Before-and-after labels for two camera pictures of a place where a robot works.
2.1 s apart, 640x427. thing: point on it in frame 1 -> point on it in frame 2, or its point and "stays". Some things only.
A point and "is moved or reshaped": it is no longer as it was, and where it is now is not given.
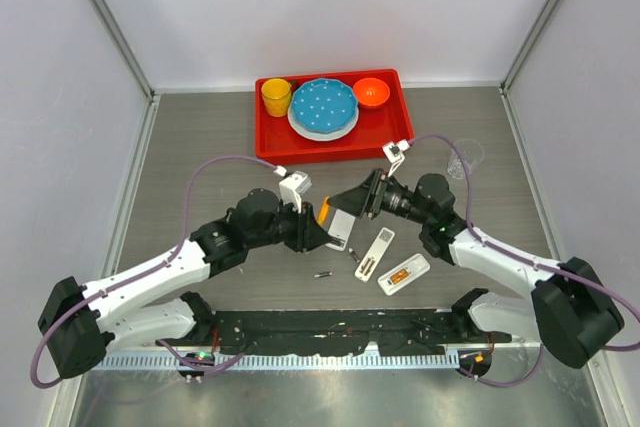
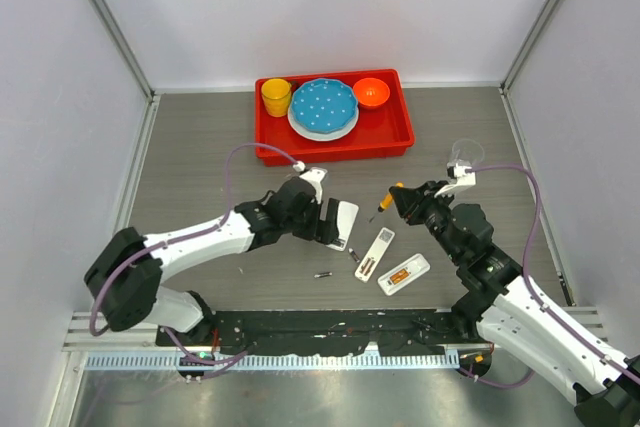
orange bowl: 371,92 stays
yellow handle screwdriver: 323,212 is moved or reshaped
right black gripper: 367,198 -> 410,199
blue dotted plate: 324,105 stays
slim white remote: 374,254 stays
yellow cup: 276,93 stays
